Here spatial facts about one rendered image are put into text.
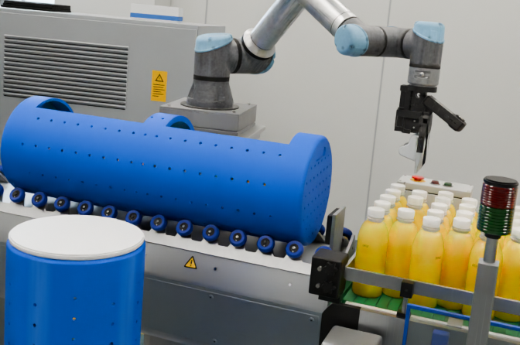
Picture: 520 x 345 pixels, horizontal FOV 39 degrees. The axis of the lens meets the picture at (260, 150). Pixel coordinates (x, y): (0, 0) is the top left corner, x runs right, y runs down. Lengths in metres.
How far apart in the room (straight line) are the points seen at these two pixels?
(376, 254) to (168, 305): 0.60
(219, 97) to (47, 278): 1.02
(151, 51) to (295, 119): 1.44
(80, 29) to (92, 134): 1.72
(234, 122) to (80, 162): 0.51
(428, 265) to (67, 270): 0.77
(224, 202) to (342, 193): 2.93
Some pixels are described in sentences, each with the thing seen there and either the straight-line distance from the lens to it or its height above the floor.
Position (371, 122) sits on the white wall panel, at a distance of 4.60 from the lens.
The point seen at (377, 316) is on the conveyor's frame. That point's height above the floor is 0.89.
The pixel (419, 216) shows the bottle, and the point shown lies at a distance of 1.85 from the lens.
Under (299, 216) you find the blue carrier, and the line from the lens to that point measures 1.74.
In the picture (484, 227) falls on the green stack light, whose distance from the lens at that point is 1.41.
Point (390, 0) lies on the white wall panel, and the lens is 4.56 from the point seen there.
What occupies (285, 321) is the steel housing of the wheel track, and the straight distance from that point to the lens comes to 1.85.
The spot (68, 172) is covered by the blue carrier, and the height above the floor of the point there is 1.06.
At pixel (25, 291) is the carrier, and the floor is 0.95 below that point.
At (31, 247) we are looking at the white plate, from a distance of 1.50.
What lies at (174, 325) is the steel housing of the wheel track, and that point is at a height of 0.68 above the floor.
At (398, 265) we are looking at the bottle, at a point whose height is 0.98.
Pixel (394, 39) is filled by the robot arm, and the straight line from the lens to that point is 1.83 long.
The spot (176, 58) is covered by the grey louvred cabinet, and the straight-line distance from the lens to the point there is 3.47.
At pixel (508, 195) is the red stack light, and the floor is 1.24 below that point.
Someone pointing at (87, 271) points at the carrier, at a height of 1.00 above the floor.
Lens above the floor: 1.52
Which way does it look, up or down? 10 degrees down
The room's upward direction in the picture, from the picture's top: 5 degrees clockwise
